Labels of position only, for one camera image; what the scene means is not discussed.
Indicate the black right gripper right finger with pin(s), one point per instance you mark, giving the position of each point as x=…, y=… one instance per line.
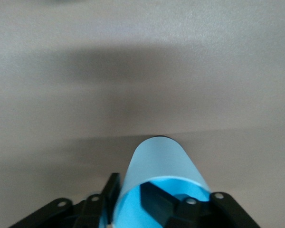
x=192, y=216

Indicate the light blue plastic cup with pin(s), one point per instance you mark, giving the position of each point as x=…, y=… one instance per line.
x=156, y=161

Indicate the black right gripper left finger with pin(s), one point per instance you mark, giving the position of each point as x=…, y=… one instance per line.
x=85, y=213

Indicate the brown table cloth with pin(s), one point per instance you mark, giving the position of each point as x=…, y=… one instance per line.
x=109, y=59

